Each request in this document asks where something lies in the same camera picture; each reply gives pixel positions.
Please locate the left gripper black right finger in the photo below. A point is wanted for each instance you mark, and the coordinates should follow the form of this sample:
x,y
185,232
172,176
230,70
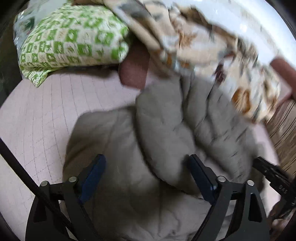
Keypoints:
x,y
236,208

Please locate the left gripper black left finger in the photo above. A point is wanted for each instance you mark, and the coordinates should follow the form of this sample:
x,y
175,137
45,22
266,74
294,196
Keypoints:
x,y
67,219

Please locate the grey hooded puffer jacket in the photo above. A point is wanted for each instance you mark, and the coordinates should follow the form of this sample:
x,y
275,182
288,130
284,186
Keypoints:
x,y
146,192

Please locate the striped beige cushion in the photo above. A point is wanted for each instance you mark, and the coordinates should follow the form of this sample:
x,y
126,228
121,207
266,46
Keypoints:
x,y
281,129

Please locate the pink quilted bed sheet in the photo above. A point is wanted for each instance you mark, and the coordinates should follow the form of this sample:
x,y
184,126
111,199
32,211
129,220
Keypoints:
x,y
36,124

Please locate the reddish brown headboard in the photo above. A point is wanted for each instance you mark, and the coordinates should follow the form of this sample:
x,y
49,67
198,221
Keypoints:
x,y
287,77

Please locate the green white patterned pillow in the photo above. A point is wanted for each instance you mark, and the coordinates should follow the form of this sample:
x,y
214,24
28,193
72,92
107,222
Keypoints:
x,y
73,36

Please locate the beige leaf print blanket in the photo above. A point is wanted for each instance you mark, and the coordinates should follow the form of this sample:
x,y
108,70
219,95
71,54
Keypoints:
x,y
183,41

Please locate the floral bedside fabric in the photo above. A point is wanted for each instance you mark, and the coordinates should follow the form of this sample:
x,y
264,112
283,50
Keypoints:
x,y
27,19

